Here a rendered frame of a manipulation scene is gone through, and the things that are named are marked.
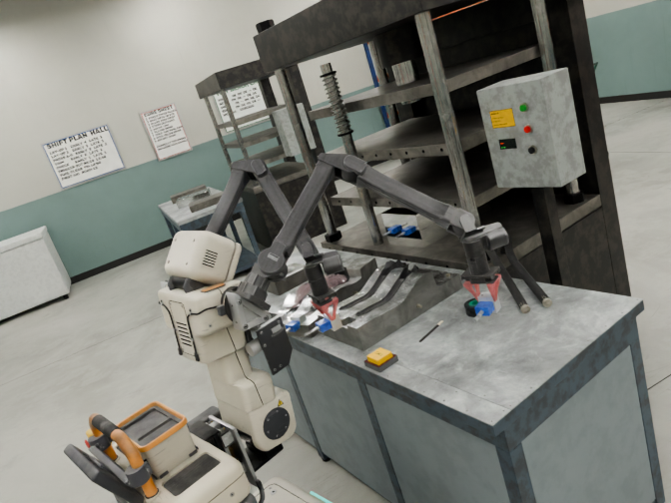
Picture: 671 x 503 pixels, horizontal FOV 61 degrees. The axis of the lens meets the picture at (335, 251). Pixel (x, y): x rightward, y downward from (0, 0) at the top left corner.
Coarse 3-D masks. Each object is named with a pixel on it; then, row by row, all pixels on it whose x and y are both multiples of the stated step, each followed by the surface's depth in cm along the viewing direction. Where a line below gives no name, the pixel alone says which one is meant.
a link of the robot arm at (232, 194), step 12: (240, 168) 205; (252, 168) 204; (240, 180) 204; (252, 180) 210; (228, 192) 203; (240, 192) 205; (228, 204) 201; (216, 216) 200; (228, 216) 201; (216, 228) 198
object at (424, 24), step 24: (432, 24) 213; (432, 48) 214; (552, 48) 251; (384, 72) 345; (432, 72) 217; (288, 96) 311; (456, 144) 225; (312, 168) 323; (456, 168) 228; (576, 192) 270; (336, 240) 335
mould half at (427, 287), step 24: (384, 264) 228; (384, 288) 214; (408, 288) 204; (432, 288) 209; (456, 288) 216; (384, 312) 198; (408, 312) 204; (336, 336) 207; (360, 336) 193; (384, 336) 198
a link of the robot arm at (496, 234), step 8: (464, 216) 165; (464, 224) 164; (472, 224) 164; (496, 224) 166; (464, 232) 164; (472, 232) 165; (480, 232) 168; (488, 232) 165; (496, 232) 164; (504, 232) 164; (488, 240) 164; (496, 240) 164; (504, 240) 164; (488, 248) 166; (496, 248) 165
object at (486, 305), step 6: (480, 294) 172; (486, 294) 171; (480, 300) 171; (486, 300) 170; (492, 300) 169; (498, 300) 171; (480, 306) 168; (486, 306) 167; (492, 306) 169; (498, 306) 171; (480, 312) 166; (486, 312) 167; (492, 312) 171; (474, 318) 164
